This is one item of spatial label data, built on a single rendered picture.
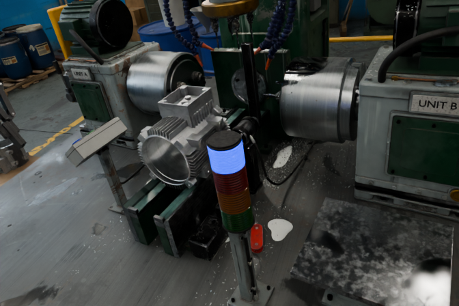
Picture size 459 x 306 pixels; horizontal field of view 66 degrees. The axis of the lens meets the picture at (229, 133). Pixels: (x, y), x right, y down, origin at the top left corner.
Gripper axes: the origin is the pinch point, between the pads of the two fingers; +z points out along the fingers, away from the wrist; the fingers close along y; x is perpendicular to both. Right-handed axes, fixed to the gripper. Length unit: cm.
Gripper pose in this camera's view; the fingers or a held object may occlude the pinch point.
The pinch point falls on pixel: (13, 135)
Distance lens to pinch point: 103.9
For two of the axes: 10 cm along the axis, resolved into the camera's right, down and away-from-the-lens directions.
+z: 6.1, 7.8, 1.2
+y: 4.9, -4.9, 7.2
